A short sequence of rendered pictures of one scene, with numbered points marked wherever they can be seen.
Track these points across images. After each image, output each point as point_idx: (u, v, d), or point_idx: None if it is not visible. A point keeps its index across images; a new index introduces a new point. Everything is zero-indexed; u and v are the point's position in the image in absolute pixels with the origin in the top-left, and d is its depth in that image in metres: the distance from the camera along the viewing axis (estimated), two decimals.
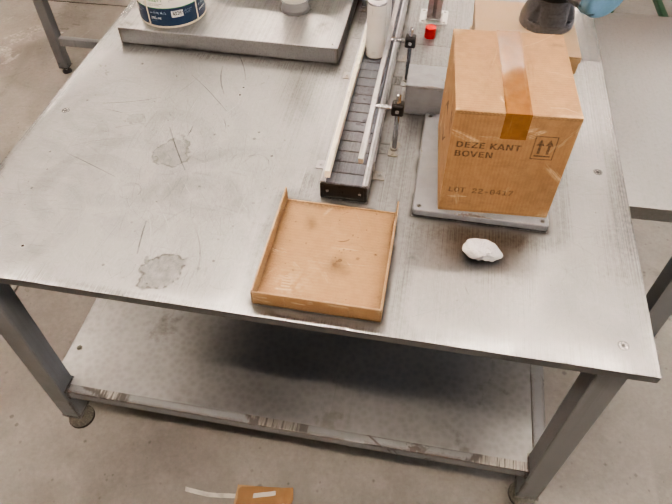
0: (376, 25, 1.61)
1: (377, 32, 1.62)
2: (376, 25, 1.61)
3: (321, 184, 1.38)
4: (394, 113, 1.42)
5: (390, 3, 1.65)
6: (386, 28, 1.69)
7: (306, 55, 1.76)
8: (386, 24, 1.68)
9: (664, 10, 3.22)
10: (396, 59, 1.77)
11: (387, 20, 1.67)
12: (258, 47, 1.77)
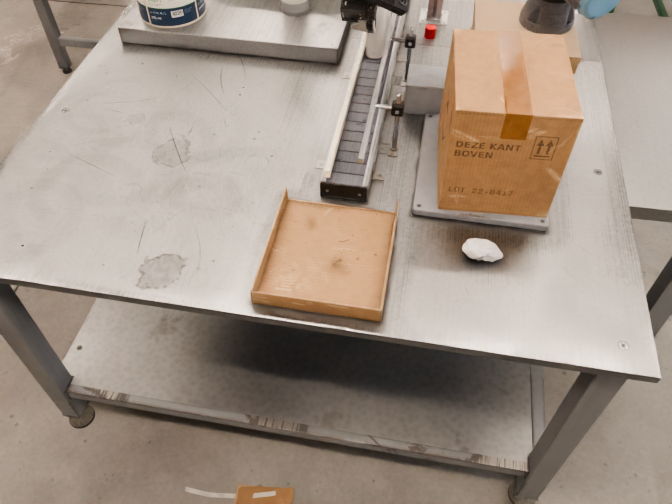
0: (376, 25, 1.61)
1: (377, 32, 1.62)
2: (376, 25, 1.61)
3: (321, 184, 1.38)
4: (394, 113, 1.42)
5: None
6: (386, 28, 1.69)
7: (306, 55, 1.76)
8: (386, 24, 1.68)
9: (664, 10, 3.22)
10: (396, 59, 1.77)
11: (387, 20, 1.67)
12: (258, 47, 1.77)
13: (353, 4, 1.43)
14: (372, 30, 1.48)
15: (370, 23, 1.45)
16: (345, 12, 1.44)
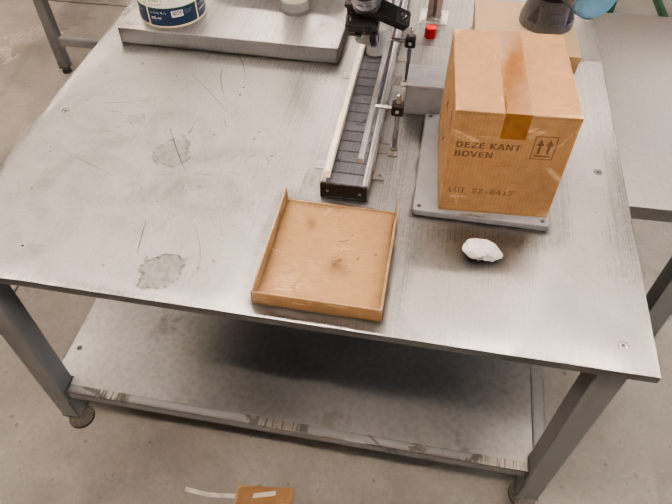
0: None
1: None
2: None
3: (321, 184, 1.38)
4: (394, 113, 1.42)
5: (390, 3, 1.65)
6: (386, 28, 1.69)
7: (306, 55, 1.76)
8: (386, 24, 1.68)
9: (664, 10, 3.22)
10: (396, 59, 1.77)
11: None
12: (258, 47, 1.77)
13: (357, 20, 1.51)
14: (375, 44, 1.57)
15: (373, 38, 1.54)
16: (350, 27, 1.52)
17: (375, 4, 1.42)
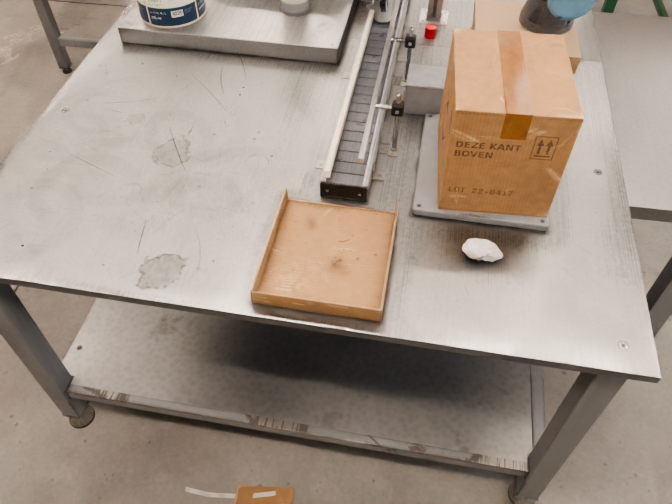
0: None
1: None
2: None
3: (321, 184, 1.38)
4: (394, 113, 1.42)
5: None
6: None
7: (306, 55, 1.76)
8: None
9: (664, 10, 3.22)
10: (396, 59, 1.77)
11: None
12: (258, 47, 1.77)
13: None
14: (385, 9, 1.69)
15: (383, 2, 1.66)
16: None
17: None
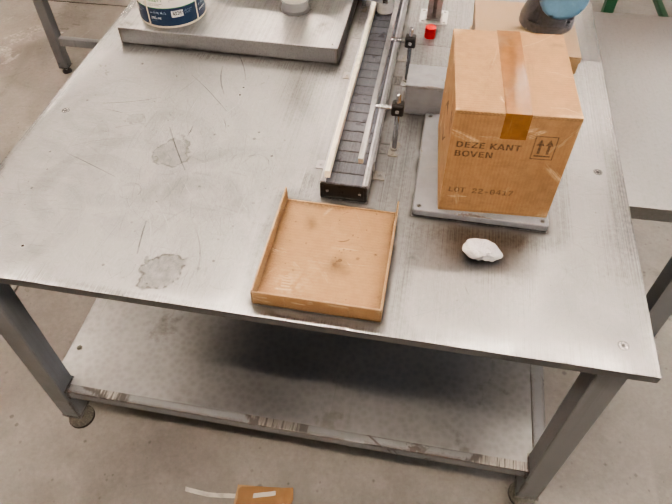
0: None
1: None
2: None
3: (321, 184, 1.38)
4: (394, 113, 1.42)
5: None
6: None
7: (306, 55, 1.76)
8: None
9: (664, 10, 3.22)
10: (396, 59, 1.77)
11: None
12: (258, 47, 1.77)
13: None
14: (387, 0, 1.72)
15: None
16: None
17: None
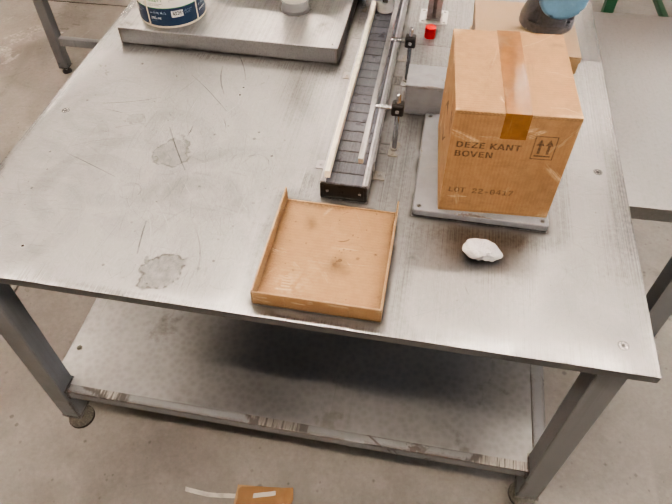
0: None
1: None
2: None
3: (321, 184, 1.38)
4: (394, 113, 1.42)
5: None
6: None
7: (306, 55, 1.76)
8: None
9: (664, 10, 3.22)
10: (396, 59, 1.77)
11: None
12: (258, 47, 1.77)
13: None
14: None
15: None
16: None
17: None
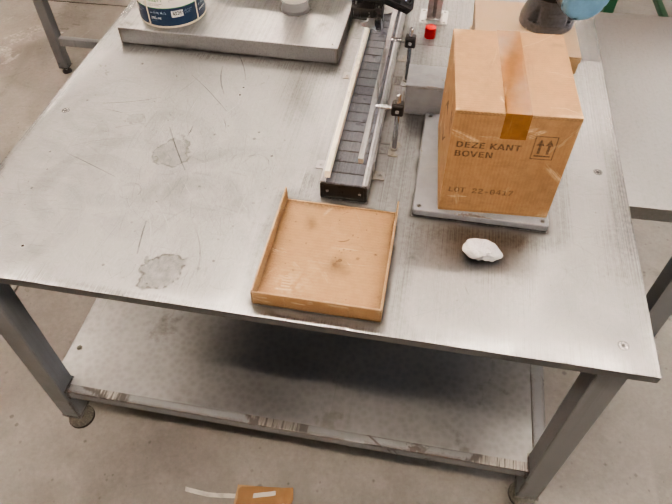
0: None
1: None
2: None
3: (321, 184, 1.38)
4: (394, 113, 1.42)
5: None
6: None
7: (306, 55, 1.76)
8: None
9: (664, 10, 3.22)
10: (396, 59, 1.77)
11: None
12: (258, 47, 1.77)
13: (363, 3, 1.57)
14: (380, 27, 1.62)
15: (378, 20, 1.59)
16: (355, 10, 1.58)
17: None
